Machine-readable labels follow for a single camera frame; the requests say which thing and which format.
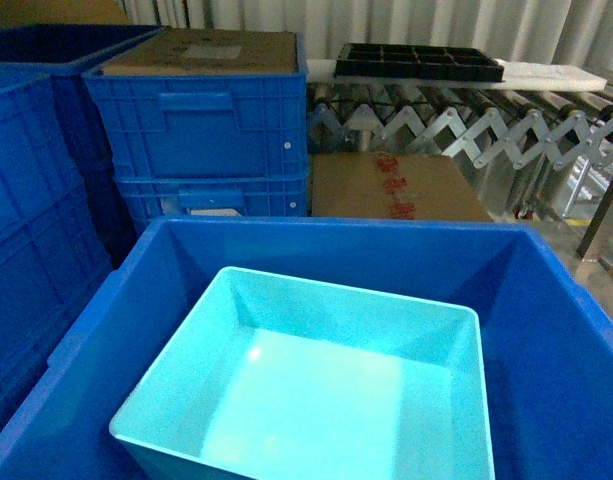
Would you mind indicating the teal plastic bin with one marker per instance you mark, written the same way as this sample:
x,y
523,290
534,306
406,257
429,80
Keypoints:
x,y
278,377

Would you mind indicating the blue crate stack far left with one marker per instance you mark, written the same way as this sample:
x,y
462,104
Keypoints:
x,y
51,260

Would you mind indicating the blue crate lower back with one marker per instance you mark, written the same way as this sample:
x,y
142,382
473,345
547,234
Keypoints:
x,y
148,198

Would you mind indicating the brown cardboard box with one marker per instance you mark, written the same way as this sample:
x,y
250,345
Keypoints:
x,y
380,185

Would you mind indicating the blue crate with cardboard lid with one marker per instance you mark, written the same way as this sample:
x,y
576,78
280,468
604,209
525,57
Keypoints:
x,y
199,104

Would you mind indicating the black compartment tray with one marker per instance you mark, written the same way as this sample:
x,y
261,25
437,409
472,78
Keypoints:
x,y
402,61

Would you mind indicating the expandable roller conveyor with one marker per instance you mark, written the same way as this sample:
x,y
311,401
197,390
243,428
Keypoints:
x,y
537,154

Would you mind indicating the large blue plastic crate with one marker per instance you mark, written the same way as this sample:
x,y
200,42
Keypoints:
x,y
547,344

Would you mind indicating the dark blue crate rear left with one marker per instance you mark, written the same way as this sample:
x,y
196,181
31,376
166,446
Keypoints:
x,y
64,52

